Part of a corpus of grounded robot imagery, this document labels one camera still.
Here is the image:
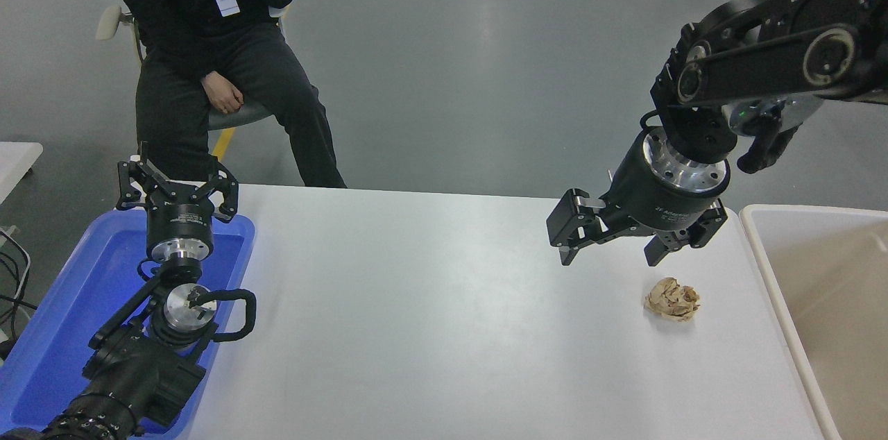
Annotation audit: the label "small white side table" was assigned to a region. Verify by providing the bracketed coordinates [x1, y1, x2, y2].
[0, 142, 44, 205]

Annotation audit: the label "seated person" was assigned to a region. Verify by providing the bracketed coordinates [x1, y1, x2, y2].
[110, 0, 346, 189]

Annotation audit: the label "black cables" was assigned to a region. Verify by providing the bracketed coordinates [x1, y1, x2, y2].
[0, 228, 33, 362]

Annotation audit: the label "grey chair with pale backrest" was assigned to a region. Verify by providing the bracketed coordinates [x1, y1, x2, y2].
[96, 4, 285, 133]

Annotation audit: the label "blue plastic tray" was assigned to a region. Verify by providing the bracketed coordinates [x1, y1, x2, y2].
[0, 210, 256, 440]

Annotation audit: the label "seated person's hand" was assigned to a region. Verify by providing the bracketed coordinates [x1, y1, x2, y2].
[200, 72, 245, 115]

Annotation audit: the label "crumpled tan paper ball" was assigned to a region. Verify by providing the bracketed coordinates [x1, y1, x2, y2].
[643, 277, 701, 321]

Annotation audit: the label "large pale bin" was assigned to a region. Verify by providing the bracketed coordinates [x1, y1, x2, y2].
[740, 203, 888, 440]

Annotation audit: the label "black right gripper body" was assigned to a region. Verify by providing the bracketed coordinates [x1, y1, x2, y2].
[608, 131, 726, 233]

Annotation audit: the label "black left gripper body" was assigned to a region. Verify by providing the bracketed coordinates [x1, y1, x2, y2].
[146, 183, 215, 246]

